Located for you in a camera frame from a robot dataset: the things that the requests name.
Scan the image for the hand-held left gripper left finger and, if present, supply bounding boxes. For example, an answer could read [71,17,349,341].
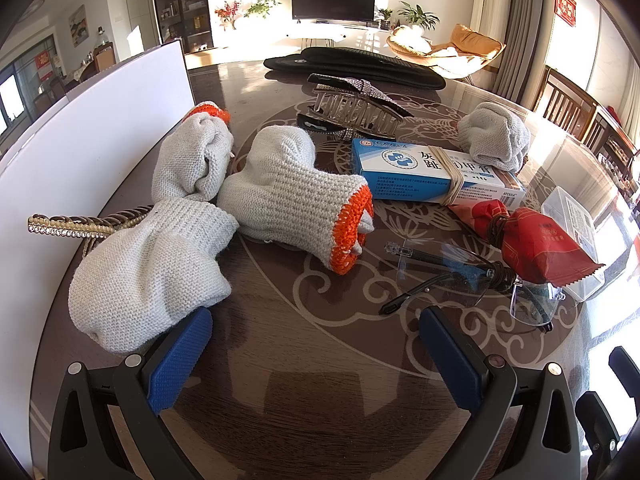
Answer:
[47,306,213,480]

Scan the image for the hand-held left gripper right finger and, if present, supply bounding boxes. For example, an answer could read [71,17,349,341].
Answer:
[419,305,593,480]

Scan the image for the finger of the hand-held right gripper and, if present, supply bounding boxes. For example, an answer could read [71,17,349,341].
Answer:
[607,346,640,396]
[575,392,626,466]

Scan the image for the clear safety glasses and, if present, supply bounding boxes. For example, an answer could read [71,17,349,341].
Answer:
[379,241,568,333]

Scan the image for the white knit glove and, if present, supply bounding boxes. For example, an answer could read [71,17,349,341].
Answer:
[68,197,241,356]

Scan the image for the brown hair tie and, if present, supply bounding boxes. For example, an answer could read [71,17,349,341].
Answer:
[487,214,518,291]

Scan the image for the red snack packet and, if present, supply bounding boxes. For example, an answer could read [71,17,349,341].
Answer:
[447,199,606,286]

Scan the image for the clear plastic box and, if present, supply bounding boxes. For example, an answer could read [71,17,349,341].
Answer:
[541,186,608,303]

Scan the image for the brown gold hair claw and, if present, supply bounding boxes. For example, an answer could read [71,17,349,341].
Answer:
[27,203,156,261]

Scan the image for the glove wide orange cuff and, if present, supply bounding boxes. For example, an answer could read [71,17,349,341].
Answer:
[216,125,376,276]

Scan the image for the glove small orange cuff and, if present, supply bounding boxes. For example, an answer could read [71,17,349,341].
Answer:
[151,101,236,204]

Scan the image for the blue white medicine box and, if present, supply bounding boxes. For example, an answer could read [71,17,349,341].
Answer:
[351,137,527,207]

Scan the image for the grey knit glove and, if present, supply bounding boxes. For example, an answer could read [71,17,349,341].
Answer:
[456,101,532,173]

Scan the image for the white board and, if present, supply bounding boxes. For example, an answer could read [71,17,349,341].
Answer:
[0,39,196,341]

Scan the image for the rhinestone silver hair claw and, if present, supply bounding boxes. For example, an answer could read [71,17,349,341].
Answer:
[296,73,413,143]

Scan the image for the wooden slat-back chair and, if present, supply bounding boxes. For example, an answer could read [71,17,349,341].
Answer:
[582,105,640,191]
[534,66,598,143]

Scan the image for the brown upholstered chair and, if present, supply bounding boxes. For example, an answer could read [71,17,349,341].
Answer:
[94,44,117,73]

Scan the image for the orange lounge chair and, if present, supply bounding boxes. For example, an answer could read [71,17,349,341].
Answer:
[386,23,507,81]

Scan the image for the grey curtain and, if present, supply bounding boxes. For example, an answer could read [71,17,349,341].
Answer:
[492,0,556,106]

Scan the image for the white tv console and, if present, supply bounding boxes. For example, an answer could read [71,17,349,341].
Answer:
[287,22,401,48]

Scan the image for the large potted plant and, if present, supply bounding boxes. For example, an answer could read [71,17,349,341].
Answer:
[397,1,441,31]

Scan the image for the red flower vase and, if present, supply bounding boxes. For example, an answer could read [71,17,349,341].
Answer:
[215,1,242,31]

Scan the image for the dark display cabinet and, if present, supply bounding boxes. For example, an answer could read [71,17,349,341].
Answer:
[150,0,208,56]

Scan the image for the green trailing plant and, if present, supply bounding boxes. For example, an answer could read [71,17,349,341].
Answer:
[245,0,282,20]

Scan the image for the black television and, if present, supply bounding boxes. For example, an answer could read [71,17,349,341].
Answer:
[291,0,377,25]

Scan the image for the framed wall painting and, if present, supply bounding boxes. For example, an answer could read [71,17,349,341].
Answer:
[69,5,88,48]

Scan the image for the red wall hanging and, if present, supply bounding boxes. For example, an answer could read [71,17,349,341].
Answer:
[555,0,578,28]

